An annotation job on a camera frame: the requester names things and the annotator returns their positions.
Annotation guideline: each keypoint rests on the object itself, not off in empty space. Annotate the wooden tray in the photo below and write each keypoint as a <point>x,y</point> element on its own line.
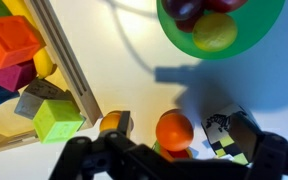
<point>17,130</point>

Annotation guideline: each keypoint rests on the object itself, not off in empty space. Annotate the lime green cube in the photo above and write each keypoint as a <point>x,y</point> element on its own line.
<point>57,121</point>

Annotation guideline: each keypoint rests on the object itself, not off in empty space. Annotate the yellow lemon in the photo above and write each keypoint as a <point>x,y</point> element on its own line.
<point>214,32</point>

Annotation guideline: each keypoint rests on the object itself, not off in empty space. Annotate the orange cube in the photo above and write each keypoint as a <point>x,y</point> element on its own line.
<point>18,41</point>

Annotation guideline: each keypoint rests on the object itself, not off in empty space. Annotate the dark purple plum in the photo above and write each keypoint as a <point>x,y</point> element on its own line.
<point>182,9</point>

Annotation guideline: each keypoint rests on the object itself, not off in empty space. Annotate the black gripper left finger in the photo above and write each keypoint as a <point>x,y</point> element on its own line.
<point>124,125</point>

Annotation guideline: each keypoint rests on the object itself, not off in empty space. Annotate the large orange fruit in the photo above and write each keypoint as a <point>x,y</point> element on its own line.
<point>174,131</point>

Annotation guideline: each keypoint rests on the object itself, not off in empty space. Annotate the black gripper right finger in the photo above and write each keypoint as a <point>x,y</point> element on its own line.
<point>244,133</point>

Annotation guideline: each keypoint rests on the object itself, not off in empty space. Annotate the grey cube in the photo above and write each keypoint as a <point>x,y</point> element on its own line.
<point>34,95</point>

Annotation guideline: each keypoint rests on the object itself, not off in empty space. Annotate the magenta cube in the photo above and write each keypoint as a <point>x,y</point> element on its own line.
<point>17,76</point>

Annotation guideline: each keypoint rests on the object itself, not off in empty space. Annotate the black green checkered cube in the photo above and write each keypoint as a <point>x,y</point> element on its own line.
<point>217,127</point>

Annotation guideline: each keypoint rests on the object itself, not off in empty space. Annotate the yellow banana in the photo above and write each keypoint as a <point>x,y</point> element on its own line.
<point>43,63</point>

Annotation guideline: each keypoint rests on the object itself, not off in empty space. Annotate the red apple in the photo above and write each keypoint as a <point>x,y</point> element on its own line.
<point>223,6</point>

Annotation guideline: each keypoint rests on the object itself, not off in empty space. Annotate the green plastic bowl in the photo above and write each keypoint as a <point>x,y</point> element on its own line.
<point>254,19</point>

